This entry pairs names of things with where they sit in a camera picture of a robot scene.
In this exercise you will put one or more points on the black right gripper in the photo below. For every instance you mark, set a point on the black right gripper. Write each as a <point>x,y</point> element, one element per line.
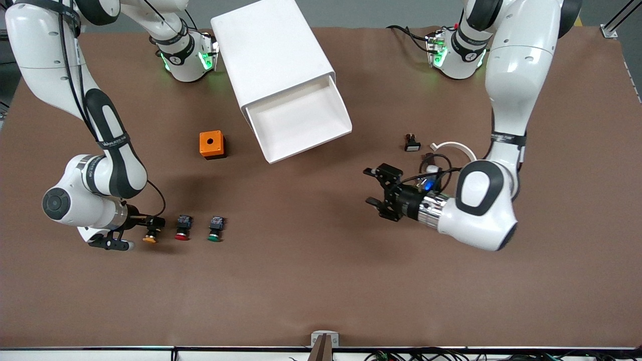
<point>134,218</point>

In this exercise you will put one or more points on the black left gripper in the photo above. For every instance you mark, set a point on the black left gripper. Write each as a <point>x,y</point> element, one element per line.
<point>407,201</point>

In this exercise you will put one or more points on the yellow push button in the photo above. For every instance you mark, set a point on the yellow push button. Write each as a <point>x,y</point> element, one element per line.
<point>150,238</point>

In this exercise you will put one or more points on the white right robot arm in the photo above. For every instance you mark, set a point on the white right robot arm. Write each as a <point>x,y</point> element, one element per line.
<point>50,60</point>

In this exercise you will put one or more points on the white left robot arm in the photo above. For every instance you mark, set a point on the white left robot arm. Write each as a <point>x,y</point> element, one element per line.
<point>516,75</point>

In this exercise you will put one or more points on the red push button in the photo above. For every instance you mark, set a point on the red push button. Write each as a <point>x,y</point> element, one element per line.
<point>183,228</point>

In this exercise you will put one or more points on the black white-capped push button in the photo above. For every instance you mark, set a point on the black white-capped push button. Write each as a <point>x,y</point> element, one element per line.
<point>412,143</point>

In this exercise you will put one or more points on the green push button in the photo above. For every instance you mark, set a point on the green push button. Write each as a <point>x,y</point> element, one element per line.
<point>215,229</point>

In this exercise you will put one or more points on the brown table cover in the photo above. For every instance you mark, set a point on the brown table cover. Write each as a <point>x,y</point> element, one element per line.
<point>321,281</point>

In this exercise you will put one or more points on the white curved plastic bracket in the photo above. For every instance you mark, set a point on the white curved plastic bracket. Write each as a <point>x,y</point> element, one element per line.
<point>454,145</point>

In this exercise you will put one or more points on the orange button enclosure box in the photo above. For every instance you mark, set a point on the orange button enclosure box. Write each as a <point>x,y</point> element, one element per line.
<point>211,144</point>

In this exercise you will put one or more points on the grey metal mount bracket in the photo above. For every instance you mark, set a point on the grey metal mount bracket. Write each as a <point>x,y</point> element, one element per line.
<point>324,338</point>

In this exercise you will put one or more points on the aluminium frame profile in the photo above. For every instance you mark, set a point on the aluminium frame profile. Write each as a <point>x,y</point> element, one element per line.
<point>614,25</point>

